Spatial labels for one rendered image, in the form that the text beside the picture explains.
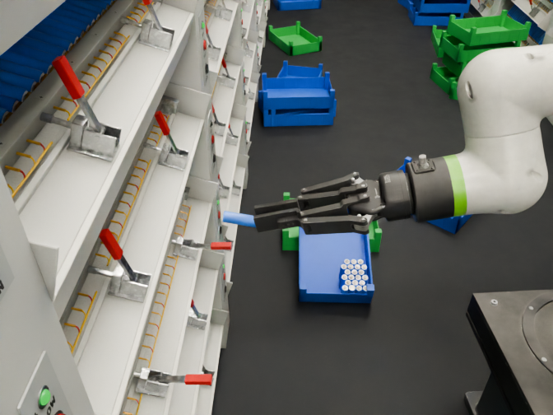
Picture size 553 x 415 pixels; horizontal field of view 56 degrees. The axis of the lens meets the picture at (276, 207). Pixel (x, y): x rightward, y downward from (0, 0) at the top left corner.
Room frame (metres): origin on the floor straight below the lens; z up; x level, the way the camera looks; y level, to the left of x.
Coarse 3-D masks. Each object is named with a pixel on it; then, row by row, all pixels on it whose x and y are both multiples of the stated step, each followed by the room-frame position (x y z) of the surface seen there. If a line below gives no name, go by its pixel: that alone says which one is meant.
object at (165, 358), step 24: (192, 192) 0.84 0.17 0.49; (192, 216) 0.78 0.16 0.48; (192, 264) 0.66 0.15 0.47; (168, 288) 0.59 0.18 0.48; (192, 288) 0.60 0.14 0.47; (168, 312) 0.54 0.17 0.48; (168, 336) 0.50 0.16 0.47; (144, 360) 0.45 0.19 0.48; (168, 360) 0.46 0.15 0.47; (168, 384) 0.42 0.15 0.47; (144, 408) 0.38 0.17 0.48; (168, 408) 0.39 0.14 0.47
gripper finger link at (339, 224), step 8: (336, 216) 0.61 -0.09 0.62; (344, 216) 0.60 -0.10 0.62; (352, 216) 0.60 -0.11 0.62; (304, 224) 0.60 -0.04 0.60; (312, 224) 0.60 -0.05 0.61; (320, 224) 0.60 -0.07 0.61; (328, 224) 0.60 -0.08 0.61; (336, 224) 0.59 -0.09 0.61; (344, 224) 0.59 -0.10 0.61; (352, 224) 0.59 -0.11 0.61; (360, 224) 0.58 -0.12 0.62; (304, 232) 0.60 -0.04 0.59; (312, 232) 0.60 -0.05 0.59; (320, 232) 0.60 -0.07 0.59; (328, 232) 0.60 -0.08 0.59; (336, 232) 0.59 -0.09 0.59; (344, 232) 0.59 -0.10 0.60; (352, 232) 0.59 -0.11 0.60; (360, 232) 0.58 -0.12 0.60; (368, 232) 0.58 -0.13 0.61
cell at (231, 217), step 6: (228, 216) 0.64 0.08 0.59; (234, 216) 0.64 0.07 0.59; (240, 216) 0.65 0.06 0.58; (246, 216) 0.65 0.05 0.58; (252, 216) 0.65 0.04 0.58; (228, 222) 0.64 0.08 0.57; (234, 222) 0.64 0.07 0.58; (240, 222) 0.64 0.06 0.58; (246, 222) 0.64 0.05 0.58; (252, 222) 0.64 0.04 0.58
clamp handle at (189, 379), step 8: (160, 376) 0.41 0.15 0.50; (168, 376) 0.42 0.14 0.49; (176, 376) 0.42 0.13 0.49; (184, 376) 0.42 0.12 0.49; (192, 376) 0.41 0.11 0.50; (200, 376) 0.41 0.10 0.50; (208, 376) 0.41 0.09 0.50; (192, 384) 0.41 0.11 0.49; (200, 384) 0.41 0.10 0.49; (208, 384) 0.41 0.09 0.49
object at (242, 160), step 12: (240, 156) 1.54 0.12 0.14; (240, 168) 1.53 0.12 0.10; (240, 180) 1.45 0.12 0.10; (240, 192) 1.39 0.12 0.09; (228, 228) 1.20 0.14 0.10; (228, 240) 1.12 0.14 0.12; (228, 252) 1.10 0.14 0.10; (228, 264) 1.05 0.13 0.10; (228, 276) 1.00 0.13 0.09; (228, 288) 0.93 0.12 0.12
